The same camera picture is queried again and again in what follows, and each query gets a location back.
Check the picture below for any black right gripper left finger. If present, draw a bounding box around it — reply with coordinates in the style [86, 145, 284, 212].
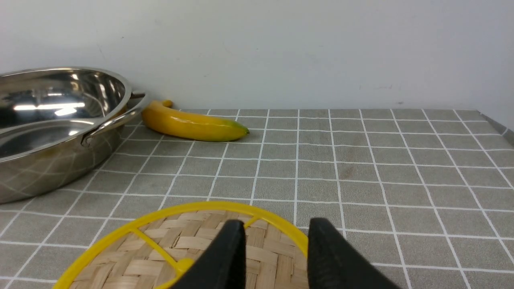
[171, 220, 246, 289]

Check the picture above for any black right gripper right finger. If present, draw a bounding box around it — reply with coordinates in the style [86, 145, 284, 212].
[307, 218, 399, 289]

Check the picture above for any yellow bamboo steamer lid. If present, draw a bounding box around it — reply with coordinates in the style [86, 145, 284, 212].
[54, 201, 309, 289]

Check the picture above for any stainless steel pot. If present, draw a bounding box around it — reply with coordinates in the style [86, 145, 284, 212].
[0, 67, 152, 204]

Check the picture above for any yellow banana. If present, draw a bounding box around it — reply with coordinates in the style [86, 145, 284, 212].
[141, 100, 249, 142]

